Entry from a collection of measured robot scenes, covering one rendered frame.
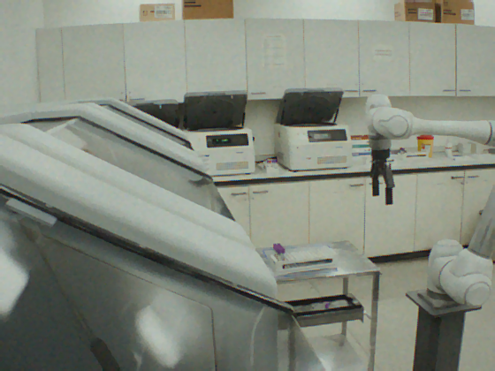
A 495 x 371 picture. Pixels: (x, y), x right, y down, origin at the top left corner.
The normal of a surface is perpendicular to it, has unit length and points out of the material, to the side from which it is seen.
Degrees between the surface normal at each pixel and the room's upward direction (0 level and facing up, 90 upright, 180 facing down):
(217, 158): 90
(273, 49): 90
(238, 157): 90
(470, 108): 90
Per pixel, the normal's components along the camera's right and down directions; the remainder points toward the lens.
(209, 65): 0.18, 0.20
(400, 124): -0.11, 0.23
